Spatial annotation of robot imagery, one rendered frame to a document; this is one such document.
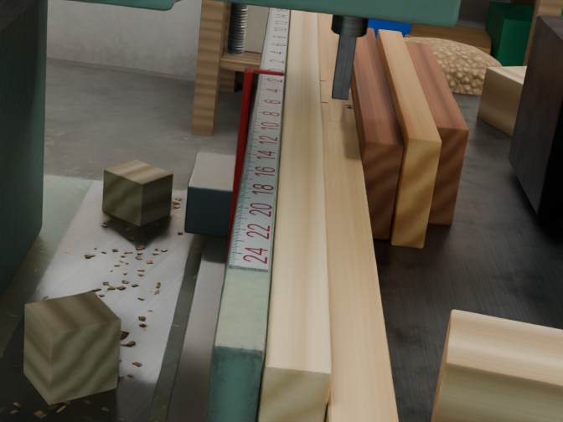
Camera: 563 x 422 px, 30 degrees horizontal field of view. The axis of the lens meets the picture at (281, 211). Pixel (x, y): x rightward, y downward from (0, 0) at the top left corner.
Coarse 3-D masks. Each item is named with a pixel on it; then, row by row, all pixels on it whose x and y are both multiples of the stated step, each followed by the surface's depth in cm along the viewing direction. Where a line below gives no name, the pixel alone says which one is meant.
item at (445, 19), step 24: (216, 0) 51; (240, 0) 51; (264, 0) 51; (288, 0) 51; (312, 0) 51; (336, 0) 51; (360, 0) 51; (384, 0) 51; (408, 0) 51; (432, 0) 50; (456, 0) 51; (336, 24) 54; (360, 24) 54; (432, 24) 51
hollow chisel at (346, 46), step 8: (344, 40) 54; (352, 40) 54; (344, 48) 55; (352, 48) 55; (336, 56) 56; (344, 56) 55; (352, 56) 55; (336, 64) 55; (344, 64) 55; (352, 64) 55; (336, 72) 55; (344, 72) 55; (336, 80) 55; (344, 80) 55; (336, 88) 55; (344, 88) 55; (336, 96) 56; (344, 96) 56
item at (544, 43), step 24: (552, 24) 58; (552, 48) 56; (528, 72) 61; (552, 72) 55; (528, 96) 60; (552, 96) 55; (528, 120) 60; (552, 120) 54; (528, 144) 59; (552, 144) 54; (528, 168) 58; (552, 168) 54; (528, 192) 58; (552, 192) 55; (552, 216) 55
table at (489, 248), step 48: (480, 96) 78; (480, 144) 68; (480, 192) 59; (384, 240) 51; (432, 240) 52; (480, 240) 53; (528, 240) 54; (384, 288) 47; (432, 288) 47; (480, 288) 48; (528, 288) 48; (432, 336) 43; (432, 384) 39
